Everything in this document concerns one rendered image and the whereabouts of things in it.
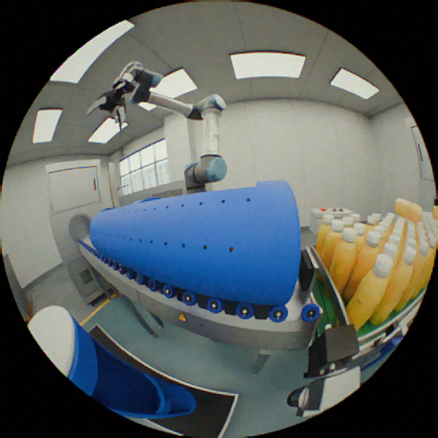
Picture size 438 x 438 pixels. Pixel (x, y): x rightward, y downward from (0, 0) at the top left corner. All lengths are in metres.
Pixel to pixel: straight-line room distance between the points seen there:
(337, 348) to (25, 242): 5.32
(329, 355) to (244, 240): 0.24
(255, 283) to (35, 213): 5.14
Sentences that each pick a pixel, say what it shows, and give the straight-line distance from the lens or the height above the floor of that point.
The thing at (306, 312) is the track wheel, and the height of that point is 0.97.
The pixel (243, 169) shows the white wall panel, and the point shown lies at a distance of 3.02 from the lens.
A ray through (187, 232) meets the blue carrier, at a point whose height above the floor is 1.16.
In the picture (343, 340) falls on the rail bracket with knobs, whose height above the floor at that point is 1.00.
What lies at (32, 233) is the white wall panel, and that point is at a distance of 5.10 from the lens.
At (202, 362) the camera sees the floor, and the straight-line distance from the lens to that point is 1.30.
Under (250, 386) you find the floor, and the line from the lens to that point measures 1.23.
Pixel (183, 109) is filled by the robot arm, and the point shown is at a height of 1.73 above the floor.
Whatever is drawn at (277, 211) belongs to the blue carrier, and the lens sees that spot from 0.19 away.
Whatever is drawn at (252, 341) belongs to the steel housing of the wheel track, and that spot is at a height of 0.86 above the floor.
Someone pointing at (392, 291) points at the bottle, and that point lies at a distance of 0.41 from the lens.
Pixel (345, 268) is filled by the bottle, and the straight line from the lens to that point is 0.41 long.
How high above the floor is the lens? 1.23
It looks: 14 degrees down
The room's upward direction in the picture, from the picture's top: 7 degrees counter-clockwise
